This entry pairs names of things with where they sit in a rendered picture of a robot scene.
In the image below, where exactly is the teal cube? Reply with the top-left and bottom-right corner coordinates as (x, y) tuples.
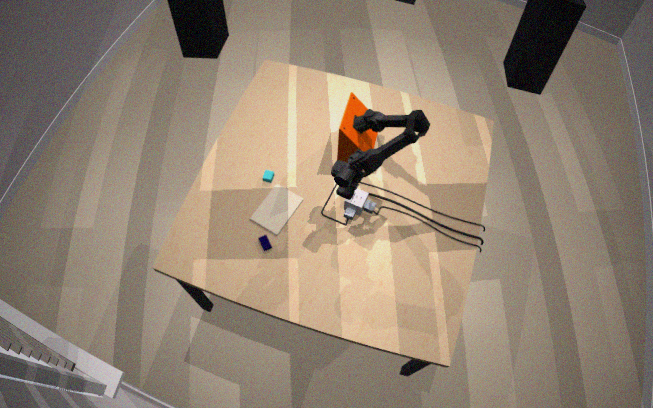
(263, 169), (275, 183)

